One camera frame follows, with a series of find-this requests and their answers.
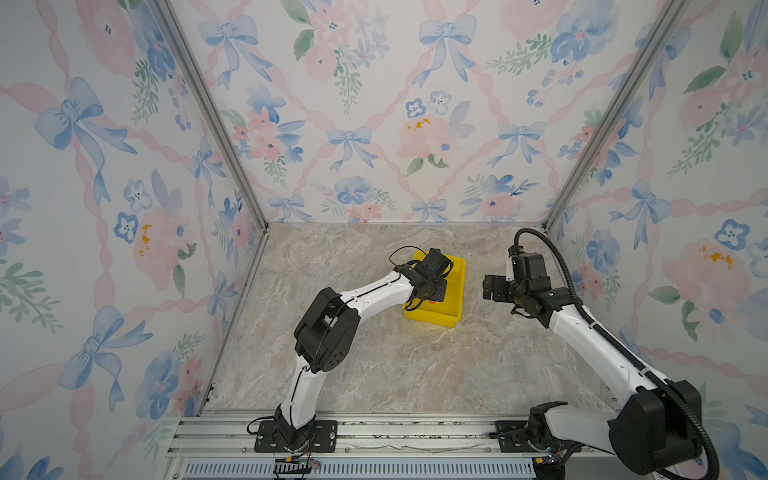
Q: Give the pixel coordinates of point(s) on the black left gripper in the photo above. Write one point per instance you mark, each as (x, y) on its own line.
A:
(441, 292)

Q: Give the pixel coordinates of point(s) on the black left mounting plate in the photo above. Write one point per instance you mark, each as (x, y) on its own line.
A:
(318, 436)

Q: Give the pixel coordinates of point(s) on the yellow plastic bin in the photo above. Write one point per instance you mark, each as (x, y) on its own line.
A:
(447, 312)

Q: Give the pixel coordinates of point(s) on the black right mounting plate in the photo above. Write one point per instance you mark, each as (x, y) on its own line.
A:
(516, 436)

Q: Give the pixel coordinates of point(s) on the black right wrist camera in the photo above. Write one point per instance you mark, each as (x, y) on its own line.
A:
(522, 266)

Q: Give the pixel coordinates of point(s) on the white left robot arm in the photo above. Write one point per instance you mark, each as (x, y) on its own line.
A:
(325, 334)

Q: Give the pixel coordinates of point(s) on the aluminium corner post right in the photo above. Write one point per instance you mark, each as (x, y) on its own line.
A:
(642, 63)

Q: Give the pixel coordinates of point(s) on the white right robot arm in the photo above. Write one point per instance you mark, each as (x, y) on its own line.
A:
(657, 422)

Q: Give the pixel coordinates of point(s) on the aluminium corner post left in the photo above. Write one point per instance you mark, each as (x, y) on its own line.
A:
(179, 46)

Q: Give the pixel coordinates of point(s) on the aluminium corner post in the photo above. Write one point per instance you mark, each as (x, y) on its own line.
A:
(642, 63)
(179, 46)

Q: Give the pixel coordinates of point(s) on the black mounting plate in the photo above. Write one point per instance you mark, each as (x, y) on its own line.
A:
(516, 436)
(318, 436)

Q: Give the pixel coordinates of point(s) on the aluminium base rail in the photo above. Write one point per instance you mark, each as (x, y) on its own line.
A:
(220, 444)

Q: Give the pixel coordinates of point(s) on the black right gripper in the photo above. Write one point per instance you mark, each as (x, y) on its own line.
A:
(499, 283)

